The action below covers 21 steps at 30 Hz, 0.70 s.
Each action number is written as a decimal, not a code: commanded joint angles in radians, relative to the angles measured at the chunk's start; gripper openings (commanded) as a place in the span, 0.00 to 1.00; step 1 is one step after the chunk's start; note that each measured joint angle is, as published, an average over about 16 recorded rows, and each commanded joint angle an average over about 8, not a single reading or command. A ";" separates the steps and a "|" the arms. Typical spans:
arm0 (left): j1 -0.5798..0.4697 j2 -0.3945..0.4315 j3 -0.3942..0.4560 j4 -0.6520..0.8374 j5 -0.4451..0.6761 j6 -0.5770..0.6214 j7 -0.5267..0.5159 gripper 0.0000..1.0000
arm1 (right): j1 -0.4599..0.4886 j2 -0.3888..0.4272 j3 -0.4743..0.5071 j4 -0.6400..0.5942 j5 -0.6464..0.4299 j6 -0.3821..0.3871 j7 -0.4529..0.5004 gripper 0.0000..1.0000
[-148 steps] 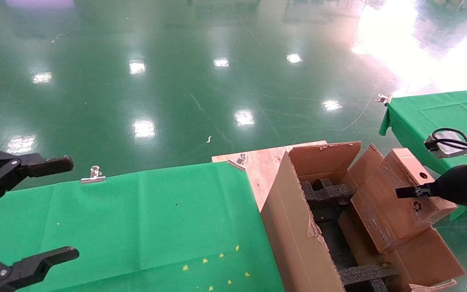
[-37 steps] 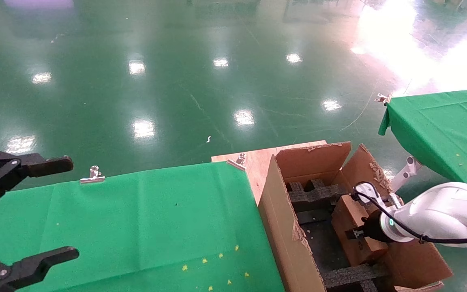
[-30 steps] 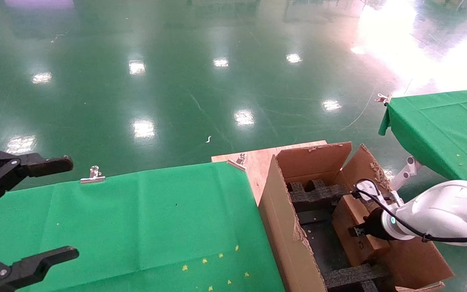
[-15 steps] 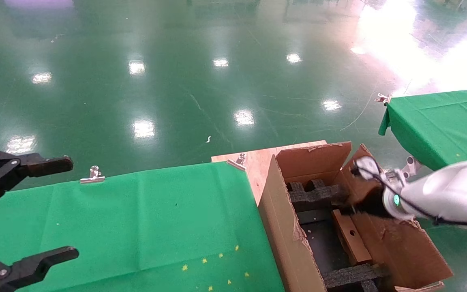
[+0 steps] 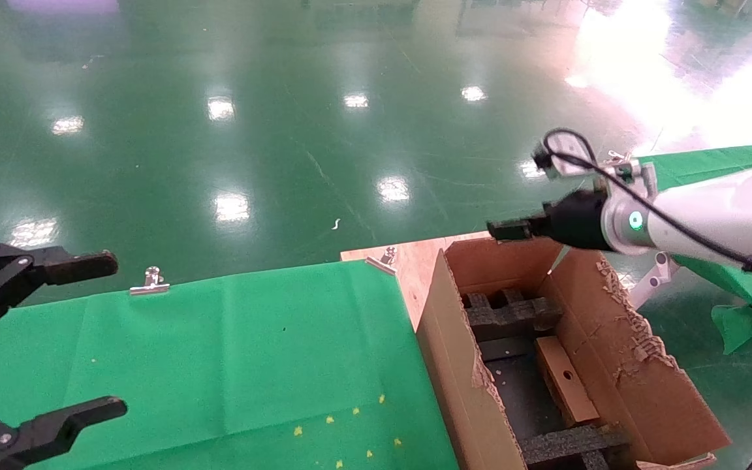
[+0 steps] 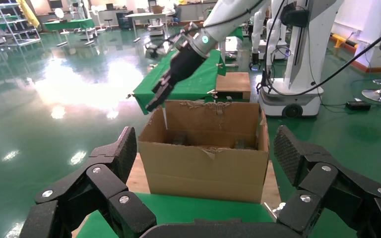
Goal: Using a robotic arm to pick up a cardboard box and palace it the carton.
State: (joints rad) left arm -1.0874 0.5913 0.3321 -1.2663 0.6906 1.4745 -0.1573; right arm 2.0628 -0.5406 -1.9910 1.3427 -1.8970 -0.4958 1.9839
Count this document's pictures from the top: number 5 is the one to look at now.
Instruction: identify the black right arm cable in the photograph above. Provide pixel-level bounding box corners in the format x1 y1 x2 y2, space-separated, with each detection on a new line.
541 129 752 276

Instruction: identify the small cardboard box with hole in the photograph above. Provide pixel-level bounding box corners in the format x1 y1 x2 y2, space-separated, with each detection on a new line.
535 335 602 426

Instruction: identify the dark grey foam insert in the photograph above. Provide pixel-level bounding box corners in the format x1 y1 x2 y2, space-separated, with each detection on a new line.
520 423 631 470
461 290 563 343

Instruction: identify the wide green tablecloth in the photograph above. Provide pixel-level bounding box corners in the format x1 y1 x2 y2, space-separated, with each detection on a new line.
0 260 460 470

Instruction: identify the white metal table frame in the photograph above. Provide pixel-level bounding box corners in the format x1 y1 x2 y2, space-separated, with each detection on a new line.
627 251 680 311

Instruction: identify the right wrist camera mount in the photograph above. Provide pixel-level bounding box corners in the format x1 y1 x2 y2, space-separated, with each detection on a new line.
533 149 659 196

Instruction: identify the large open cardboard carton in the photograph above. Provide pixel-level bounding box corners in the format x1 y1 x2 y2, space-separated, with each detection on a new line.
415 235 732 470

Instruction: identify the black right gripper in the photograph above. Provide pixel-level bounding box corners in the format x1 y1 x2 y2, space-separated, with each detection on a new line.
486 188 612 252

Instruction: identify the narrow green tablecloth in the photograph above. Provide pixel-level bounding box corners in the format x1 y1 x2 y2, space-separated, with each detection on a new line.
637 140 752 356

